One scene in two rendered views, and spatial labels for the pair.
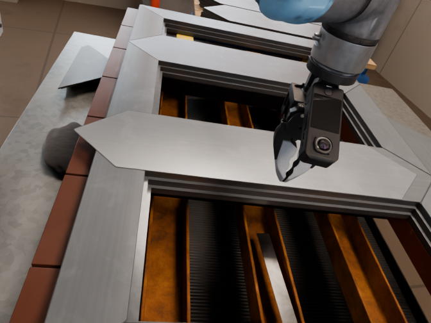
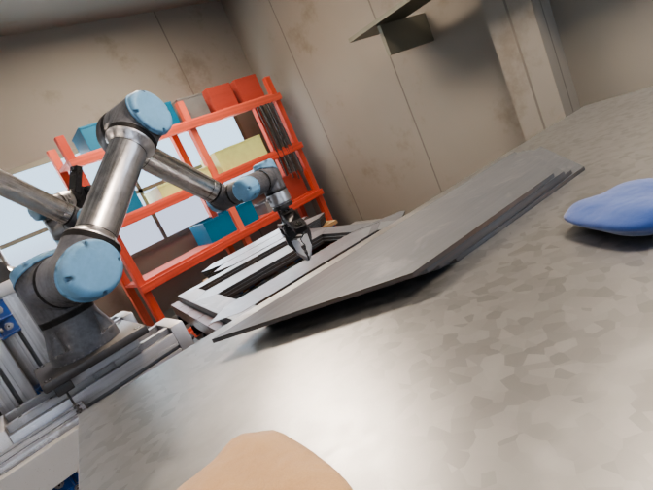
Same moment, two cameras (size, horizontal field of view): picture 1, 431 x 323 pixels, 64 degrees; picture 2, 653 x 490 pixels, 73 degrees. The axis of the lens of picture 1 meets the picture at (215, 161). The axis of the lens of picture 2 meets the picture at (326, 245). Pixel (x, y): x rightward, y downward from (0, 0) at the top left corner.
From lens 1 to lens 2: 1.02 m
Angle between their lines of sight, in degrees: 29
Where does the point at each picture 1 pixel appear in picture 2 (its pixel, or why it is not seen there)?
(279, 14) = (249, 196)
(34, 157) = not seen: hidden behind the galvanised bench
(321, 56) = (274, 203)
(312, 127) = (291, 222)
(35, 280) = not seen: hidden behind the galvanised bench
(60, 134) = not seen: hidden behind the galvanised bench
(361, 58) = (285, 193)
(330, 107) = (292, 214)
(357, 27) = (275, 187)
